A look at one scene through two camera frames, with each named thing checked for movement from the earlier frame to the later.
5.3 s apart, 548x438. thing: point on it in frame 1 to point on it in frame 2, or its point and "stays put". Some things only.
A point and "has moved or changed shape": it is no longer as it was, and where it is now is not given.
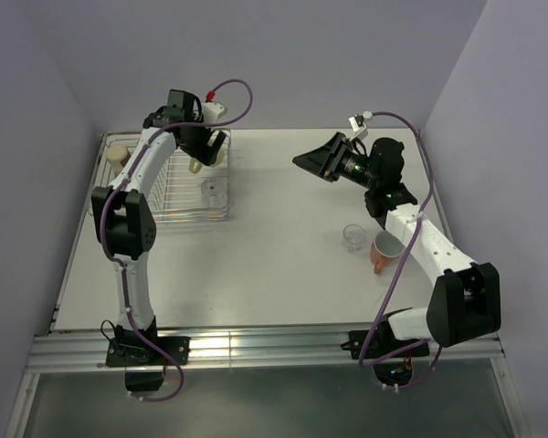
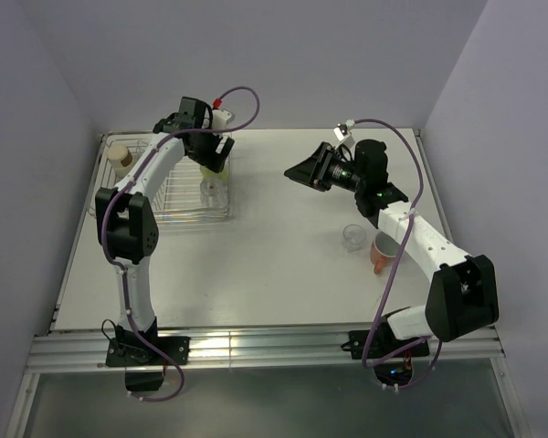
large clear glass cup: (215, 192) stays put
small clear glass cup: (353, 239) stays put
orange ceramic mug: (385, 250) stays put
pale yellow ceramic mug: (195, 165) has moved or changed shape
